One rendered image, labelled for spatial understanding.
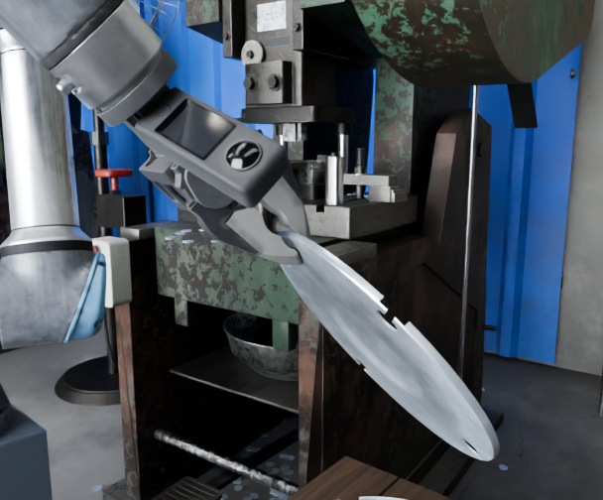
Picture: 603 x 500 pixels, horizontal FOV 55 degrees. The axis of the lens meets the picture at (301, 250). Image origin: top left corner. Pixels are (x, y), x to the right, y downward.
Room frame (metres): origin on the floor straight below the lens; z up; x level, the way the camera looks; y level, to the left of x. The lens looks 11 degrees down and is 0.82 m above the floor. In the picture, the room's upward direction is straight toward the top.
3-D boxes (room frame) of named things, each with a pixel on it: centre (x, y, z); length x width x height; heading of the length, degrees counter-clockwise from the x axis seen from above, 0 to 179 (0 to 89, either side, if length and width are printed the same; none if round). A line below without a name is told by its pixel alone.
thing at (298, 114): (1.29, 0.01, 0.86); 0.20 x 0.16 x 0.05; 55
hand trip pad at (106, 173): (1.28, 0.41, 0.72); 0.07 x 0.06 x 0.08; 145
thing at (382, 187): (1.19, -0.13, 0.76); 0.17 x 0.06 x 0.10; 55
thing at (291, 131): (1.27, 0.02, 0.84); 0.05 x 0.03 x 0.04; 55
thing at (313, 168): (1.28, 0.01, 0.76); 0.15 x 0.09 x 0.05; 55
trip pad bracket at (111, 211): (1.27, 0.40, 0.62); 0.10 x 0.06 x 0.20; 55
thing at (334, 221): (1.28, 0.01, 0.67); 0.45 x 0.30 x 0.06; 55
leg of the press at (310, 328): (1.24, -0.29, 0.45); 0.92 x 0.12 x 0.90; 145
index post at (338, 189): (1.08, -0.06, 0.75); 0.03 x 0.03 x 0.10; 55
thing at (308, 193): (1.29, 0.01, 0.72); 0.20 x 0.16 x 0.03; 55
